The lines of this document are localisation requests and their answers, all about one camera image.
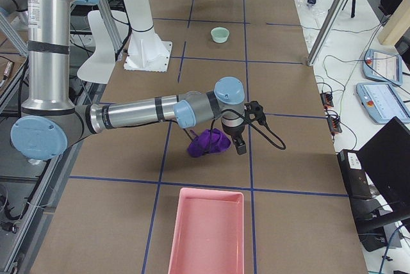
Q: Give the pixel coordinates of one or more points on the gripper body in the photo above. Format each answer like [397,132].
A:
[234,132]

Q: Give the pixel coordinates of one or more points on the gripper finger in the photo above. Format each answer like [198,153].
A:
[239,144]

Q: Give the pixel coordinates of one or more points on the purple microfiber cloth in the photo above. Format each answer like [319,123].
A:
[208,142]

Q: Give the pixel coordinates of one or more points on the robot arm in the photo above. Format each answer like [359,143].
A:
[51,123]

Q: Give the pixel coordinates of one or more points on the black computer box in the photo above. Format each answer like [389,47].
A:
[353,174]

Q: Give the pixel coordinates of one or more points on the mint green bowl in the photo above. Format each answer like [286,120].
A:
[219,35]

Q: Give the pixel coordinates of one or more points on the pink plastic tray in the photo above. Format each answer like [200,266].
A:
[209,232]

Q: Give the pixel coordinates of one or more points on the orange black connector block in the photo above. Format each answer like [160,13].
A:
[326,99]

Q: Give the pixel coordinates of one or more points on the black monitor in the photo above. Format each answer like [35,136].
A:
[385,159]

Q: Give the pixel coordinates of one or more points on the near teach pendant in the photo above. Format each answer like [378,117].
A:
[379,101]

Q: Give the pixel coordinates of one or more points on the teach pendant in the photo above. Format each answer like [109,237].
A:
[379,101]
[382,66]

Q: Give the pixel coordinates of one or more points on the far teach pendant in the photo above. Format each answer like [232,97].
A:
[382,66]

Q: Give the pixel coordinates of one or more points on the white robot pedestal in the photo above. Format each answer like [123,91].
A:
[146,50]

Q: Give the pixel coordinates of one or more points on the aluminium frame post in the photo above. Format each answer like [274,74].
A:
[325,30]

